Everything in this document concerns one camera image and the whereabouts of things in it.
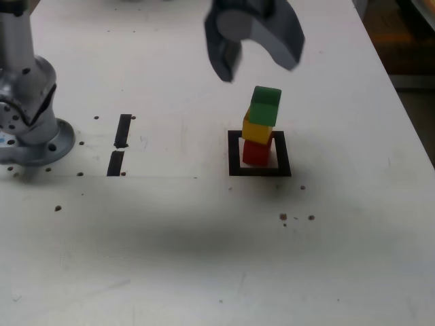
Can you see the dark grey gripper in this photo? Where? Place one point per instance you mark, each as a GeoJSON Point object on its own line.
{"type": "Point", "coordinates": [251, 6]}

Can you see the green cube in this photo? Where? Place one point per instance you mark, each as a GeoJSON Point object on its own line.
{"type": "Point", "coordinates": [265, 108]}

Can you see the yellow cube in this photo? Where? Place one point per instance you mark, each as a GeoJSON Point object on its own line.
{"type": "Point", "coordinates": [256, 133]}

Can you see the red cube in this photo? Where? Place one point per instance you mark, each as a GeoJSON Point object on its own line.
{"type": "Point", "coordinates": [255, 154]}

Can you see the black tape square outline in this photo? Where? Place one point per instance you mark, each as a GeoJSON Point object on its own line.
{"type": "Point", "coordinates": [234, 156]}

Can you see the black tape strip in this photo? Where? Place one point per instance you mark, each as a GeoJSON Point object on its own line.
{"type": "Point", "coordinates": [122, 130]}

